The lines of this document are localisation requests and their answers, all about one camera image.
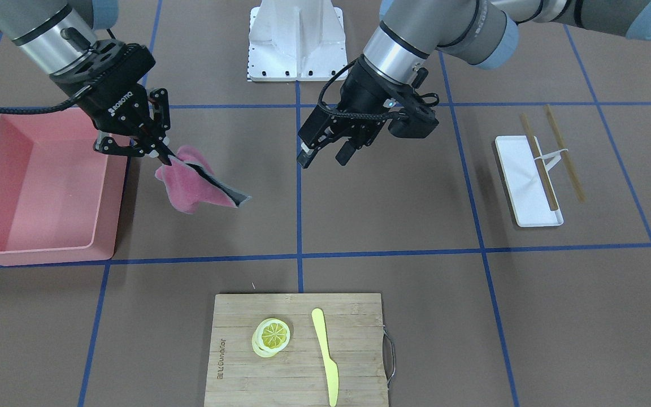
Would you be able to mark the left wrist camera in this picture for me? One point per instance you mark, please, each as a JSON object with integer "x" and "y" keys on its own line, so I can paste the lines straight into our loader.
{"x": 416, "y": 119}

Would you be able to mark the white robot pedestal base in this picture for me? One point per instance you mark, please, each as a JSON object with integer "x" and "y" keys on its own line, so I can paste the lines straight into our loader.
{"x": 295, "y": 41}

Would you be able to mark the wooden rack bar outer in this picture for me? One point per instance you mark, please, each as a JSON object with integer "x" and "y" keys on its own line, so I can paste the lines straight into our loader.
{"x": 565, "y": 155}

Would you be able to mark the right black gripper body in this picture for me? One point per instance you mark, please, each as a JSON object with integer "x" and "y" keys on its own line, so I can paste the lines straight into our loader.
{"x": 112, "y": 105}

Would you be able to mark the yellow plastic knife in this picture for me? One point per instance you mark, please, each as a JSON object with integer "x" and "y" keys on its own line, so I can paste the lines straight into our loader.
{"x": 330, "y": 366}

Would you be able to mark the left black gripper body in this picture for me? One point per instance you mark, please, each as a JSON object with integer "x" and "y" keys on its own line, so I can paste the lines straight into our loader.
{"x": 361, "y": 88}

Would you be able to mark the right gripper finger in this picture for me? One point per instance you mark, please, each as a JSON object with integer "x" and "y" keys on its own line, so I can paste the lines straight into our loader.
{"x": 156, "y": 141}
{"x": 107, "y": 144}

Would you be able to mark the pink and grey cloth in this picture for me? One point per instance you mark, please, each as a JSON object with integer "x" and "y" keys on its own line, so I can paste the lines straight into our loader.
{"x": 189, "y": 181}

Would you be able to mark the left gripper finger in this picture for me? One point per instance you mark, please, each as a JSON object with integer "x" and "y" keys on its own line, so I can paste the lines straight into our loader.
{"x": 349, "y": 148}
{"x": 307, "y": 154}

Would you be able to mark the bamboo cutting board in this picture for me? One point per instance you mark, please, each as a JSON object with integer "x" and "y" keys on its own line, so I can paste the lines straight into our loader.
{"x": 237, "y": 376}

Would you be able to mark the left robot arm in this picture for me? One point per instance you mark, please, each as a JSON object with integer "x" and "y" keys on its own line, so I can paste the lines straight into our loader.
{"x": 482, "y": 33}

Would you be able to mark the pink plastic bin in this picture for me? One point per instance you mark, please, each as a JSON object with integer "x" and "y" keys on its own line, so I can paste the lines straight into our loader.
{"x": 59, "y": 198}

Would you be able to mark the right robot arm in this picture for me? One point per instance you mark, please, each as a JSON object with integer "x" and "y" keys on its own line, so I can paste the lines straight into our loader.
{"x": 55, "y": 34}

